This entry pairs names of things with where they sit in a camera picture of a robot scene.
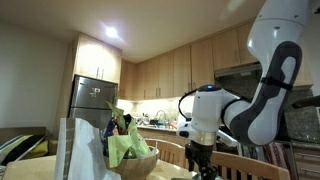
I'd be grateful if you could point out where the white standing paper packet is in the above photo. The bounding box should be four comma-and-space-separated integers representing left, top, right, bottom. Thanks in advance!
54, 117, 123, 180

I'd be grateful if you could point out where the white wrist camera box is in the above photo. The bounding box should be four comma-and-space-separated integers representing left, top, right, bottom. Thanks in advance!
217, 129, 240, 148

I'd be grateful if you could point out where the steel range hood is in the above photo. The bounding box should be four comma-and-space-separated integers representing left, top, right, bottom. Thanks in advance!
214, 61, 265, 80

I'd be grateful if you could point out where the brown wooden sofa bench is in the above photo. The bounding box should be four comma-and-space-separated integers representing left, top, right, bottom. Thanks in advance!
0, 126, 59, 158

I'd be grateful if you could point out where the red striped hanging dish towel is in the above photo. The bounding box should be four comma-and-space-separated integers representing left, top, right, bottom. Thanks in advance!
262, 141, 292, 168

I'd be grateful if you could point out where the stainless steel fridge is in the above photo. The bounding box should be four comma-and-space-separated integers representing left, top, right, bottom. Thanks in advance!
68, 74, 120, 131

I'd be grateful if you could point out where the grey hanging dish towel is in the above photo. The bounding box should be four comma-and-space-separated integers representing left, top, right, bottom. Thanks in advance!
240, 144, 265, 162

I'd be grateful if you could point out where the wooden drawer cabinet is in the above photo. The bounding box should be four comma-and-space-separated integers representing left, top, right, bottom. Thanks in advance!
293, 146, 320, 180

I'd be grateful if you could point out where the wooden chair back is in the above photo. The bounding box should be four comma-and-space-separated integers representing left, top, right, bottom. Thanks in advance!
184, 148, 292, 180

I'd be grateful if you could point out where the round wooden bowl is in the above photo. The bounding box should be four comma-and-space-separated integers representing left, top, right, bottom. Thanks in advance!
103, 146, 161, 180

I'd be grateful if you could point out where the curved-back wooden chair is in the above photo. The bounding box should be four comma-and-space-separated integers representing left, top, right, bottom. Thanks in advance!
144, 138, 188, 168

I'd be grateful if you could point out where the yellow pillow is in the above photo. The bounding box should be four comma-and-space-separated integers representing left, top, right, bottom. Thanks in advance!
23, 139, 50, 159

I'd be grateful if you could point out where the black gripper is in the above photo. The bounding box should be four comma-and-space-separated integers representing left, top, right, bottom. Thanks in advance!
184, 141, 220, 180

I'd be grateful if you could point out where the light green snack bag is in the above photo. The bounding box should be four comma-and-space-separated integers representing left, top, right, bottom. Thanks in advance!
105, 100, 153, 169

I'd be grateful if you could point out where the striped green black pillow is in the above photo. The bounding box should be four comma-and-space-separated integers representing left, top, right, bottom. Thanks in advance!
0, 133, 47, 166

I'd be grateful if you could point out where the curved metal kitchen faucet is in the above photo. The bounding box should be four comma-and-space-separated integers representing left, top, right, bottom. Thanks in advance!
154, 109, 168, 126

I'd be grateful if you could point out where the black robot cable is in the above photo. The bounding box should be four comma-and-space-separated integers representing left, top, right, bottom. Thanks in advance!
177, 88, 198, 120

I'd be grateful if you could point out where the dark blue snack bag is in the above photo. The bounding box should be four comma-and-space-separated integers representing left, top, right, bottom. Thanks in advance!
101, 114, 134, 158

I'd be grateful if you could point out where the wooden kitchen counter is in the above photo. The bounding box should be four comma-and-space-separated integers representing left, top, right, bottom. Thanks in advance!
136, 124, 191, 148

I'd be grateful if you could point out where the light wooden cabinet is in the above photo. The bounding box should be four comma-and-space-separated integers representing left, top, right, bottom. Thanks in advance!
119, 21, 314, 101
73, 33, 123, 84

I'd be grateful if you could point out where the round ceiling light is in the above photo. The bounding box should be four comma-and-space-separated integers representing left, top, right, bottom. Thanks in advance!
104, 25, 120, 39

